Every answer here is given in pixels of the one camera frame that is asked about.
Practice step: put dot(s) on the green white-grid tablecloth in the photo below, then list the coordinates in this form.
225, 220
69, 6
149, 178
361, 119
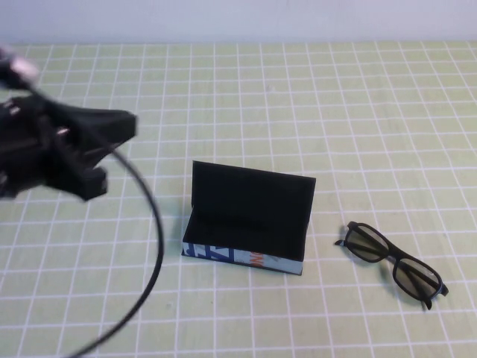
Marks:
298, 112

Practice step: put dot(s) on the left arm's wrist camera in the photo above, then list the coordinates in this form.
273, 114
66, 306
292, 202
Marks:
18, 69

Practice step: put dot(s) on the black-framed glasses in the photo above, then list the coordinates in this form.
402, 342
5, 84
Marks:
367, 244

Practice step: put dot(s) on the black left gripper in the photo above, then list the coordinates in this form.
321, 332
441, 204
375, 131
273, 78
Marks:
30, 149

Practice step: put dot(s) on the black printed glasses case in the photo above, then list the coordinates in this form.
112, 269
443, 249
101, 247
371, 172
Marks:
253, 197

